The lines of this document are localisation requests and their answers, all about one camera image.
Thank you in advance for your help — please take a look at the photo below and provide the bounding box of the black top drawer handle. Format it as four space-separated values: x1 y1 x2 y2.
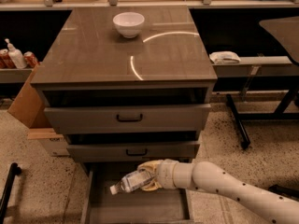
116 114 143 122

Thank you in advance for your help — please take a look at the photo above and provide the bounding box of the black chair base leg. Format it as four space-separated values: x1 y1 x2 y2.
268 185 299 201

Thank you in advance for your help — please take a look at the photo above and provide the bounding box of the white pump bottle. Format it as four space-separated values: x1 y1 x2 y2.
5 38 27 69

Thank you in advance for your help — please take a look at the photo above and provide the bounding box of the clear plastic water bottle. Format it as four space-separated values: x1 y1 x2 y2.
110 169 153 195

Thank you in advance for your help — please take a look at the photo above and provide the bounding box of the folded white cloth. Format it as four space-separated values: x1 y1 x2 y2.
209 51 241 64

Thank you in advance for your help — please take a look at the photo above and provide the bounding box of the grey shelf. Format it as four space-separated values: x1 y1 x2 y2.
213 56 299 77
0 68 32 84

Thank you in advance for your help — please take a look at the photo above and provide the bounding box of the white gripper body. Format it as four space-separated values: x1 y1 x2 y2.
156 160 178 189

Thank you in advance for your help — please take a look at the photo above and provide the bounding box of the white ceramic bowl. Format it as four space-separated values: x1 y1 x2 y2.
113 12 145 38

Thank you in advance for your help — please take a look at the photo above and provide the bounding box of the red soda can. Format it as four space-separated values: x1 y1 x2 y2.
0 49 15 69
23 51 39 68

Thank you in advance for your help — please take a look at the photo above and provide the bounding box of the right grey shelf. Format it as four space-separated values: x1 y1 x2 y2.
213 56 299 77

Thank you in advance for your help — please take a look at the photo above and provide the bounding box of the white box on floor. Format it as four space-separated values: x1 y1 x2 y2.
27 128 69 157

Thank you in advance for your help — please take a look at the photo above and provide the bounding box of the black bar lower left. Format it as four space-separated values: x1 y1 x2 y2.
0 162 21 224

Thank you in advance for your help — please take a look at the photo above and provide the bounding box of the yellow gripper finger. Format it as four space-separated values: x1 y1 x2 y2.
137 160 163 175
141 181 162 191

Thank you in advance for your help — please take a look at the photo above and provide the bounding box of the brown cardboard box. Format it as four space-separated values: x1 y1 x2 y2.
7 66 51 129

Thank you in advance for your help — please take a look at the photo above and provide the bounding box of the top grey drawer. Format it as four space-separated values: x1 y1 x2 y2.
44 104 211 134

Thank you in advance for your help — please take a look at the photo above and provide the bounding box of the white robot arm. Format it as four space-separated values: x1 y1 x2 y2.
137 160 299 224

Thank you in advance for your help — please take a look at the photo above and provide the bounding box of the grey drawer cabinet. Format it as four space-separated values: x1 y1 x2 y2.
30 5 219 173

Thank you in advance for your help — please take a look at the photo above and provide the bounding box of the red soda can left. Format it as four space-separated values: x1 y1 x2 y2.
0 49 15 69

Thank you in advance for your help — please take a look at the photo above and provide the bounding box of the black middle drawer handle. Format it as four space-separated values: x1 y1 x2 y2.
125 148 148 157

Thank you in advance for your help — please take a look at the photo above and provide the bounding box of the black drawer handle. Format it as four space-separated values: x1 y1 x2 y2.
116 114 143 122
125 148 148 157

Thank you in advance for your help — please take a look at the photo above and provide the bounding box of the left grey shelf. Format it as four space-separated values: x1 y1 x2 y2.
0 68 32 84

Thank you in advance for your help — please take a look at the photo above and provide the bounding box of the middle grey drawer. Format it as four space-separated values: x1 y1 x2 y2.
67 141 200 162

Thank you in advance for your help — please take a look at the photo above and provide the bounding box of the bottom open grey drawer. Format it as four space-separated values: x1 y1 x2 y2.
80 161 193 224

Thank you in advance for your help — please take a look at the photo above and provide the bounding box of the grey round table top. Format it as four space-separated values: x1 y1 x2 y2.
260 16 299 65

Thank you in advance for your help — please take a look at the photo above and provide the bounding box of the black table leg frame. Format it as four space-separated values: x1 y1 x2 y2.
226 84 299 149

